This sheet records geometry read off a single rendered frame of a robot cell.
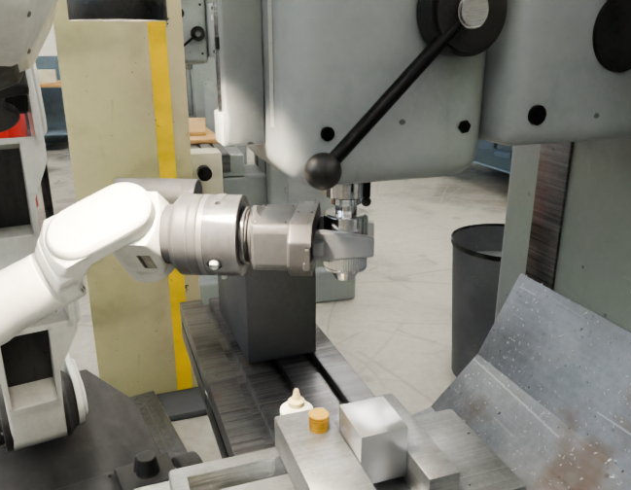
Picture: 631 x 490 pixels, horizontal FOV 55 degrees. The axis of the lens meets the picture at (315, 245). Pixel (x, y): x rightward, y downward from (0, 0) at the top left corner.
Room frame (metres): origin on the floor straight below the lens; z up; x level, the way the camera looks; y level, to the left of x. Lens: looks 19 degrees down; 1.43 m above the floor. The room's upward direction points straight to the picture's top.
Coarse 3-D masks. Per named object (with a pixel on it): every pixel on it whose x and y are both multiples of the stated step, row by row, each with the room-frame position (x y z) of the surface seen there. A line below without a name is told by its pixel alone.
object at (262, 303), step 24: (240, 288) 0.92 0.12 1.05; (264, 288) 0.90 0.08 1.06; (288, 288) 0.91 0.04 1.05; (312, 288) 0.93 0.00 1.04; (240, 312) 0.92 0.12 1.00; (264, 312) 0.90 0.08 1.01; (288, 312) 0.91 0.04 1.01; (312, 312) 0.92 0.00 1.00; (240, 336) 0.93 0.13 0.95; (264, 336) 0.90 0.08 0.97; (288, 336) 0.91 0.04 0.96; (312, 336) 0.92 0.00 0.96; (264, 360) 0.89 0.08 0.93
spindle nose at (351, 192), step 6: (336, 186) 0.60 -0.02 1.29; (342, 186) 0.59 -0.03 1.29; (348, 186) 0.59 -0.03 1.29; (354, 186) 0.59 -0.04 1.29; (360, 186) 0.60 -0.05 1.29; (324, 192) 0.61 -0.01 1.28; (330, 192) 0.60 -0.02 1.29; (336, 192) 0.60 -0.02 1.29; (342, 192) 0.59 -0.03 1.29; (348, 192) 0.59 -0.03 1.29; (354, 192) 0.59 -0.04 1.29; (360, 192) 0.60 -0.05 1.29; (336, 198) 0.60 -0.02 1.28; (342, 198) 0.59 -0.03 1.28; (348, 198) 0.59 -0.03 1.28; (354, 198) 0.59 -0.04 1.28; (360, 198) 0.60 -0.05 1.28
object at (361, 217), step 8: (360, 208) 0.63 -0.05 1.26; (328, 216) 0.60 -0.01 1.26; (336, 216) 0.60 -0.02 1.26; (344, 216) 0.60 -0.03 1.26; (352, 216) 0.60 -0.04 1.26; (360, 216) 0.60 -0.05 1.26; (328, 224) 0.60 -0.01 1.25; (336, 224) 0.60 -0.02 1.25; (344, 224) 0.59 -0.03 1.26; (352, 224) 0.59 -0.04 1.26; (360, 224) 0.60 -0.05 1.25
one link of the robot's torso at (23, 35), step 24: (0, 0) 0.72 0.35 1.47; (24, 0) 0.75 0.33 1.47; (48, 0) 0.85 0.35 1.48; (0, 24) 0.74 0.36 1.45; (24, 24) 0.76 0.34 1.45; (48, 24) 0.95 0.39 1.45; (0, 48) 0.77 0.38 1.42; (24, 48) 0.80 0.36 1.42; (0, 72) 0.86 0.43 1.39; (24, 72) 0.94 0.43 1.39
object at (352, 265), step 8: (352, 232) 0.59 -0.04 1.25; (360, 232) 0.60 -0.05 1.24; (328, 264) 0.60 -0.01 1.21; (336, 264) 0.60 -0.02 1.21; (344, 264) 0.59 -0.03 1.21; (352, 264) 0.59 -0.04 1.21; (360, 264) 0.60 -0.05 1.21; (336, 272) 0.59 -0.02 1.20; (344, 272) 0.59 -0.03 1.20; (352, 272) 0.59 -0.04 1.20
